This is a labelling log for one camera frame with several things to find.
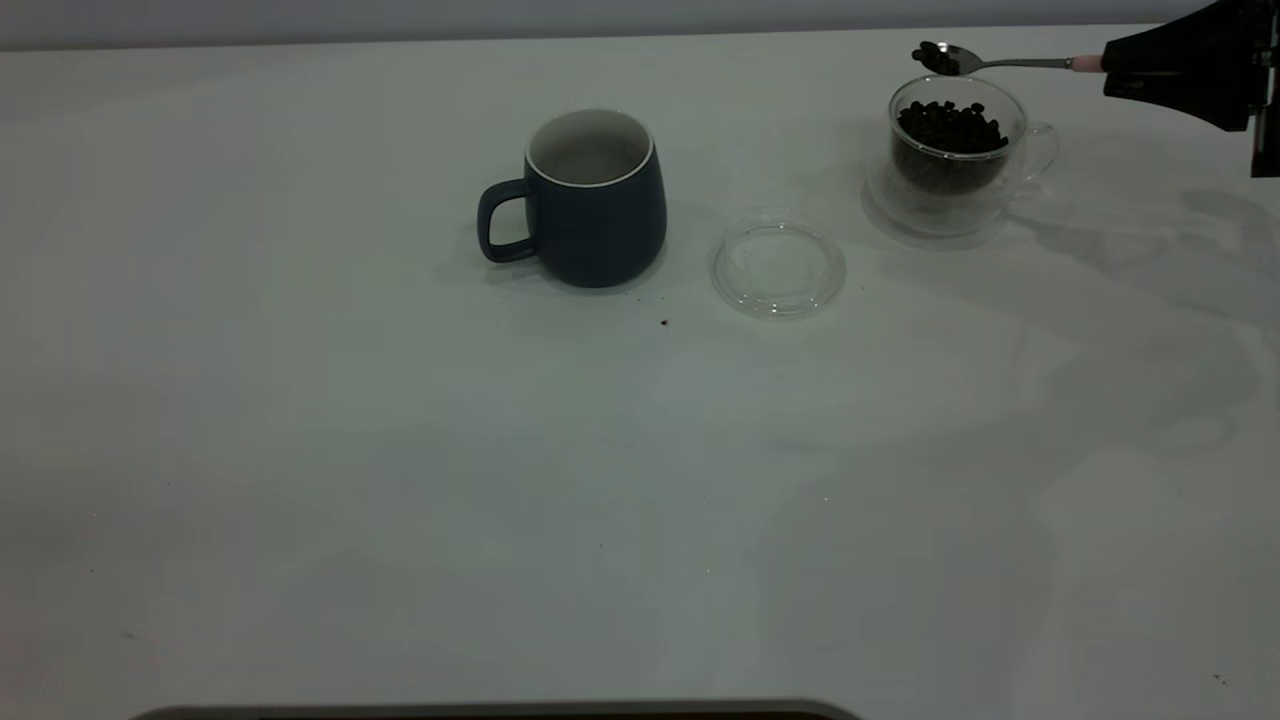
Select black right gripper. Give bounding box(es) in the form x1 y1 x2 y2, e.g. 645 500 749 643
1102 0 1280 179

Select metal spoon with pink handle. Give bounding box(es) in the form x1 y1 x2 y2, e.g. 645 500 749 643
935 41 1106 78

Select dark grey ceramic mug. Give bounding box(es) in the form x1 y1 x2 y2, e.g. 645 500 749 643
476 108 669 290

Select coffee beans in glass cup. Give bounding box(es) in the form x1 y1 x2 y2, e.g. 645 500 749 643
896 100 1009 193

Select clear round glass lid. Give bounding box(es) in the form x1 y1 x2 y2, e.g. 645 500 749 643
710 218 848 321

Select clear double-wall glass cup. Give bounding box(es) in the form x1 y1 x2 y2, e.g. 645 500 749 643
862 74 1059 239

